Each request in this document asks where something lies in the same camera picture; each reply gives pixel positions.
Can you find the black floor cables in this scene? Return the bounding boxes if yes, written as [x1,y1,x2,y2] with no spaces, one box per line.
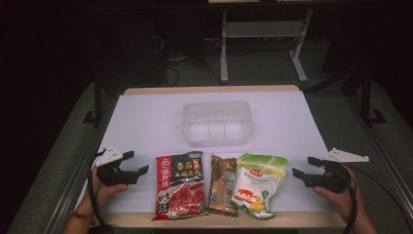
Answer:
[151,32,225,88]

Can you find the person's left hand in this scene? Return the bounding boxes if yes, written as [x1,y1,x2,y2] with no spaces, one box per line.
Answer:
[76,165,129,216]

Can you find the aluminium frame rail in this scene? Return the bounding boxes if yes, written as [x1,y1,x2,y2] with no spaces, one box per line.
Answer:
[344,97,413,216]
[43,97,119,234]

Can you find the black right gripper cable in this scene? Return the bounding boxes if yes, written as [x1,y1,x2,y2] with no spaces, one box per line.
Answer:
[340,165,413,234]

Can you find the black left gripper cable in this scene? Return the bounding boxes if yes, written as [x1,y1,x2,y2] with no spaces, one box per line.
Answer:
[86,148,115,234]

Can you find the black metal stand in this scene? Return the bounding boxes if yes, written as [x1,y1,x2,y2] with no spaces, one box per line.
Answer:
[359,69,388,127]
[82,72,105,128]

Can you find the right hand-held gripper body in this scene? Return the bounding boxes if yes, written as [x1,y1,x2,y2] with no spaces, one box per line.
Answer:
[310,147,370,194]

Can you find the red and black sauce packet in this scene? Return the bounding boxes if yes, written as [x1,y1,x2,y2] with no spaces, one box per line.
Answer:
[151,150,208,222]

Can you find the green and white food packet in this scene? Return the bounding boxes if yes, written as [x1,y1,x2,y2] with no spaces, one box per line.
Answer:
[232,153,289,220]

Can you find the red string bracelet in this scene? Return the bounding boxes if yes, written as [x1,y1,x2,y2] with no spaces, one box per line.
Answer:
[71,211,97,227]

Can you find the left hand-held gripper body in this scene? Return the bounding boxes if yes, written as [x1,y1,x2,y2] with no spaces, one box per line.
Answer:
[94,145,139,187]

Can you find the clear plastic container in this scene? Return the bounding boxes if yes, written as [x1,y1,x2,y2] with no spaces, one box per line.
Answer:
[182,100,254,148]

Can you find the person's right hand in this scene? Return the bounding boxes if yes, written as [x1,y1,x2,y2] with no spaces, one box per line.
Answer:
[313,165,358,224]

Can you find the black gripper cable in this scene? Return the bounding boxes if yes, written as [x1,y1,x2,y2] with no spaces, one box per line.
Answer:
[86,148,115,234]
[340,165,413,234]

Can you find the brown gold snack packet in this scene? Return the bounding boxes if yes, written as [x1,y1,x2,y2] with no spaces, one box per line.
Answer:
[207,154,240,217]

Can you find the white paper table cover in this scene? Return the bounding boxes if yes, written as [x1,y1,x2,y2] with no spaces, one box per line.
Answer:
[76,91,335,215]

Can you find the white metal stand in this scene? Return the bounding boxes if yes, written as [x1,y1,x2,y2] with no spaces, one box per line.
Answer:
[219,9,315,84]

